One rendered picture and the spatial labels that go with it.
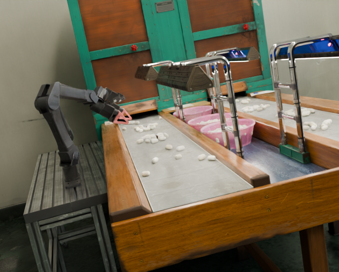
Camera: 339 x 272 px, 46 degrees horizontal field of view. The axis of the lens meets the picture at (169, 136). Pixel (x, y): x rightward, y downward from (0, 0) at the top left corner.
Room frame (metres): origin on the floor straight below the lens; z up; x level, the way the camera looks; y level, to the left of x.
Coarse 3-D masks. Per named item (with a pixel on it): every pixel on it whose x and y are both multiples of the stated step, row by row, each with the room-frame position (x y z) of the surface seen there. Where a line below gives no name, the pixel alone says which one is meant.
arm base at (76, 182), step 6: (66, 168) 1.77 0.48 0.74; (72, 168) 1.77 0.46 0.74; (66, 174) 1.77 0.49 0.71; (72, 174) 1.77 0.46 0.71; (78, 174) 1.87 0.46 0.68; (66, 180) 1.77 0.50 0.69; (72, 180) 1.77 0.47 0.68; (78, 180) 1.76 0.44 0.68; (66, 186) 1.70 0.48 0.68; (72, 186) 1.70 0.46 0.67
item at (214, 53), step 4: (228, 48) 2.56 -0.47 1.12; (232, 48) 2.40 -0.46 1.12; (236, 48) 2.41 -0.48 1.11; (208, 52) 2.54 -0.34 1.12; (212, 52) 2.54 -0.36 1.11; (216, 52) 2.39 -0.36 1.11; (220, 52) 2.39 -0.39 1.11; (224, 52) 2.40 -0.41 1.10; (208, 56) 2.54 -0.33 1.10; (208, 64) 2.53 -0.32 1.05; (208, 68) 2.53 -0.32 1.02; (208, 72) 2.53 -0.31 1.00; (212, 88) 2.54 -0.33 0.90; (212, 92) 2.53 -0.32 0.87; (212, 96) 2.52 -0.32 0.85; (212, 100) 2.53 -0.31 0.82; (212, 104) 2.53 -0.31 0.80; (212, 108) 2.54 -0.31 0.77; (216, 112) 2.53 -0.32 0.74
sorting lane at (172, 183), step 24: (144, 120) 2.76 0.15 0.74; (144, 144) 1.98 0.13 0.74; (168, 144) 1.88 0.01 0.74; (192, 144) 1.78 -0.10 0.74; (144, 168) 1.53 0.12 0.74; (168, 168) 1.46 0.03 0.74; (192, 168) 1.40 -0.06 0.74; (216, 168) 1.35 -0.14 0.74; (168, 192) 1.20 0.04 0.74; (192, 192) 1.16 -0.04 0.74; (216, 192) 1.12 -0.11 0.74
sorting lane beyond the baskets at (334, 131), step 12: (240, 108) 2.50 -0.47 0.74; (276, 108) 2.26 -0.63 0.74; (288, 108) 2.20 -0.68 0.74; (276, 120) 1.95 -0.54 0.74; (288, 120) 1.89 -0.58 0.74; (312, 120) 1.80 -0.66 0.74; (336, 120) 1.71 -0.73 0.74; (312, 132) 1.59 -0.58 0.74; (324, 132) 1.55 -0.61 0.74; (336, 132) 1.52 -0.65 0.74
